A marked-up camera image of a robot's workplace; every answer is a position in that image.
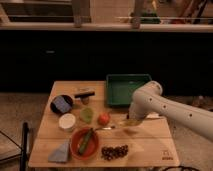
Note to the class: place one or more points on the green plastic tray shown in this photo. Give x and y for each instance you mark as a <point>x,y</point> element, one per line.
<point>119,88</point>

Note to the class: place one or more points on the yellow banana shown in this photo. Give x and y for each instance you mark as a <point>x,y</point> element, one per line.
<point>129,122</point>

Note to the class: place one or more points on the bunch of dark grapes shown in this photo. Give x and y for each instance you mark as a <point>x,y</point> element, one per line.
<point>109,153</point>

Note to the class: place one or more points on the orange bowl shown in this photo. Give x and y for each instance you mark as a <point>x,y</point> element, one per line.
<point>92,146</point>

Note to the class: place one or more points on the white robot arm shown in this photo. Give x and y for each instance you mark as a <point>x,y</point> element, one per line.
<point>148,98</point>

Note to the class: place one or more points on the white round container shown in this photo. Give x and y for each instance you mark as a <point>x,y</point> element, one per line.
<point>67,122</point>

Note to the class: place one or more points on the red tomato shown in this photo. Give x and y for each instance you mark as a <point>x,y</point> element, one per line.
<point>104,119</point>

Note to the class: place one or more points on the black handled brush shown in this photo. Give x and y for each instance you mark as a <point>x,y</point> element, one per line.
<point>84,94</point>

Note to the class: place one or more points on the grey folded cloth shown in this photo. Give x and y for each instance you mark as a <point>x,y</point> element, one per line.
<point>60,154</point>

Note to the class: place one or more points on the white handled dish brush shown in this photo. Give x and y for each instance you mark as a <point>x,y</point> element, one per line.
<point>154,116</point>

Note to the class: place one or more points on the black chair frame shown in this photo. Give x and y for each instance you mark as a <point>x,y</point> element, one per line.
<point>24,141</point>

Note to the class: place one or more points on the blue sponge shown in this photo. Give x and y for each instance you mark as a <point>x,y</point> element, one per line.
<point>61,105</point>

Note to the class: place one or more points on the black bowl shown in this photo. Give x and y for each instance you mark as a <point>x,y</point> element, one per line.
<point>67,98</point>

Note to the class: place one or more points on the green cucumber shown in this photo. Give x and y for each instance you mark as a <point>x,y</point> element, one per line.
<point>85,141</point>

